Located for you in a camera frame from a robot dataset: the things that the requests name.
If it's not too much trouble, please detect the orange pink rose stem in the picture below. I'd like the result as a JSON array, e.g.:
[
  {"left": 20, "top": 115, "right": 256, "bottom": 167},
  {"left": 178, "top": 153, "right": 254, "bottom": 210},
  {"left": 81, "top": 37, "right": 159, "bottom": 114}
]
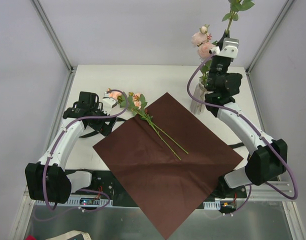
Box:
[{"left": 222, "top": 0, "right": 255, "bottom": 34}]

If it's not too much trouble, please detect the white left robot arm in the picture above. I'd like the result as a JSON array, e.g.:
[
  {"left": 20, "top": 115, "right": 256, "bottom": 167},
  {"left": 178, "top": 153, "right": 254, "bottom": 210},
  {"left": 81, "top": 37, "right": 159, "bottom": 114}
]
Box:
[{"left": 25, "top": 91, "right": 117, "bottom": 204}]

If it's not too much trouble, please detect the right white cable duct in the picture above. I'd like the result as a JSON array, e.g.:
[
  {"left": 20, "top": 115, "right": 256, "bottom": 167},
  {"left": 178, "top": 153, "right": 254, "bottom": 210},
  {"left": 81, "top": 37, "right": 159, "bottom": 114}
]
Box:
[{"left": 203, "top": 201, "right": 238, "bottom": 211}]

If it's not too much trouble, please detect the left white cable duct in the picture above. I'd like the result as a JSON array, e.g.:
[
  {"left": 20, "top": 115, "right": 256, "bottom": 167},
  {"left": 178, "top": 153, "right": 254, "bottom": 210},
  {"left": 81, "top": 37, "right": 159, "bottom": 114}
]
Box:
[{"left": 34, "top": 196, "right": 114, "bottom": 208}]

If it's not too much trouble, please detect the beige ceramic vase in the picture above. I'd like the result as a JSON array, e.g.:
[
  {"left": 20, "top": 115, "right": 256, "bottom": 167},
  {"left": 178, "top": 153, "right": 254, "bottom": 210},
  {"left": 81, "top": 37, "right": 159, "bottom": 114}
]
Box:
[{"left": 189, "top": 79, "right": 209, "bottom": 116}]

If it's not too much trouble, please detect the red and maroon wrapping paper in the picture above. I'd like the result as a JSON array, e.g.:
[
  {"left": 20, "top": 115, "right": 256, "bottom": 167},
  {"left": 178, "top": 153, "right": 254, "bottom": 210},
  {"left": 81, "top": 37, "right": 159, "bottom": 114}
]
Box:
[{"left": 93, "top": 93, "right": 242, "bottom": 239}]

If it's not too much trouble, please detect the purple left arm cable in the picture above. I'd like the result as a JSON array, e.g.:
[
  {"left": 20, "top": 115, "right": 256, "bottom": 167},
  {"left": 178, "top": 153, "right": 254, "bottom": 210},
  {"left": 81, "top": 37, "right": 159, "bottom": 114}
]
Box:
[{"left": 32, "top": 89, "right": 130, "bottom": 222}]

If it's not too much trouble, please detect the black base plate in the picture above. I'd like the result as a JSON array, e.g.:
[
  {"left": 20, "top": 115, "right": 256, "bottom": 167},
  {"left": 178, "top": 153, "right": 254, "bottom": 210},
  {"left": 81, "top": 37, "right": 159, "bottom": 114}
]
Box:
[{"left": 72, "top": 170, "right": 247, "bottom": 210}]

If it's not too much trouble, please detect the pink artificial flower bouquet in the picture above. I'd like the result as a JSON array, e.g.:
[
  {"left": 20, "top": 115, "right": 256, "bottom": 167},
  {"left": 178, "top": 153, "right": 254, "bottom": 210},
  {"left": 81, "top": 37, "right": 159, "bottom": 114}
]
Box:
[{"left": 104, "top": 88, "right": 189, "bottom": 161}]

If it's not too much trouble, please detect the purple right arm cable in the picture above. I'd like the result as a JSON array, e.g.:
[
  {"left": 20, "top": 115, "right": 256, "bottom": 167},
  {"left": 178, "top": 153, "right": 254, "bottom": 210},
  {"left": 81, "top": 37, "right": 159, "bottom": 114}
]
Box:
[{"left": 187, "top": 51, "right": 299, "bottom": 218}]

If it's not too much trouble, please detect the light pink rose stem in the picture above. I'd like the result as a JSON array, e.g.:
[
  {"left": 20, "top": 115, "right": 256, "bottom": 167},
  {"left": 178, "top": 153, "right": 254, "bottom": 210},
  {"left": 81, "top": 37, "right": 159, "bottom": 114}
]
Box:
[{"left": 191, "top": 24, "right": 217, "bottom": 86}]

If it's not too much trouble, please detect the right rear frame post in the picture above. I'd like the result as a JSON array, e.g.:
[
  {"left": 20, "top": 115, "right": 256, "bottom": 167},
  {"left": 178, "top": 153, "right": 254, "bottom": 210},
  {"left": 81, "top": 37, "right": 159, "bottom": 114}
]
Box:
[{"left": 245, "top": 0, "right": 296, "bottom": 76}]

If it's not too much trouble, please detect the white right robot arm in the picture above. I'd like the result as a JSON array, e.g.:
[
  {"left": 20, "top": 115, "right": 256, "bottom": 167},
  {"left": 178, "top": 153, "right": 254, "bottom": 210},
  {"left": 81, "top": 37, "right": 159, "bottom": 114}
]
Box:
[{"left": 204, "top": 30, "right": 289, "bottom": 198}]

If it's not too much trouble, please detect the frame post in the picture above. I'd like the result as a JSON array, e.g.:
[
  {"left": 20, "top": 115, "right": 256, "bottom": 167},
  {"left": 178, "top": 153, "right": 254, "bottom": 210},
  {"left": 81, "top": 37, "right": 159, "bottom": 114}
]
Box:
[
  {"left": 30, "top": 0, "right": 74, "bottom": 73},
  {"left": 245, "top": 0, "right": 296, "bottom": 76}
]

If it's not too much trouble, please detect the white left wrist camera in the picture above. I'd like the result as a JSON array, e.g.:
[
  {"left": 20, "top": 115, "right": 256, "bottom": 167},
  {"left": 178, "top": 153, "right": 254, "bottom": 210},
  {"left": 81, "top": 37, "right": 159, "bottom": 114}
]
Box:
[{"left": 101, "top": 91, "right": 118, "bottom": 113}]

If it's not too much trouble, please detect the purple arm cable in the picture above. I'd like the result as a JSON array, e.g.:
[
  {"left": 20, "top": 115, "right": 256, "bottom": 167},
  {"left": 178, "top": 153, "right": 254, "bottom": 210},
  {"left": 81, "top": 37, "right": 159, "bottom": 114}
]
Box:
[
  {"left": 32, "top": 89, "right": 130, "bottom": 222},
  {"left": 187, "top": 51, "right": 299, "bottom": 218}
]

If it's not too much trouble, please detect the left rear frame post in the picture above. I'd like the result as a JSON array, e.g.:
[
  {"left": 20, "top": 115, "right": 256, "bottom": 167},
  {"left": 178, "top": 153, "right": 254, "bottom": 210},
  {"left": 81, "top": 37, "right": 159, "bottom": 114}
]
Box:
[{"left": 30, "top": 0, "right": 74, "bottom": 73}]

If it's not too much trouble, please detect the red cloth item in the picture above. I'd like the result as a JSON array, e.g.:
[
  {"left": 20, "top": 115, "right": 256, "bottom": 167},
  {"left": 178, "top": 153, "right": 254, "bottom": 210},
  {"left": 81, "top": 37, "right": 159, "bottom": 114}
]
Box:
[{"left": 25, "top": 235, "right": 37, "bottom": 240}]

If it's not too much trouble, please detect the aluminium frame rail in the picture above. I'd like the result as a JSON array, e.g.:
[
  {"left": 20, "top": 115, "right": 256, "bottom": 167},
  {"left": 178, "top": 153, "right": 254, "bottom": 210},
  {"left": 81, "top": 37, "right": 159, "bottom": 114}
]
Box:
[{"left": 24, "top": 174, "right": 293, "bottom": 201}]

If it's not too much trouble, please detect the white cable duct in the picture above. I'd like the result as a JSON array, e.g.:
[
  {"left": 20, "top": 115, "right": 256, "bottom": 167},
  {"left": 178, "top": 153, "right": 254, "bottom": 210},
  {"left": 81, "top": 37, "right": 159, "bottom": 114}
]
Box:
[
  {"left": 34, "top": 196, "right": 114, "bottom": 208},
  {"left": 203, "top": 201, "right": 238, "bottom": 211}
]

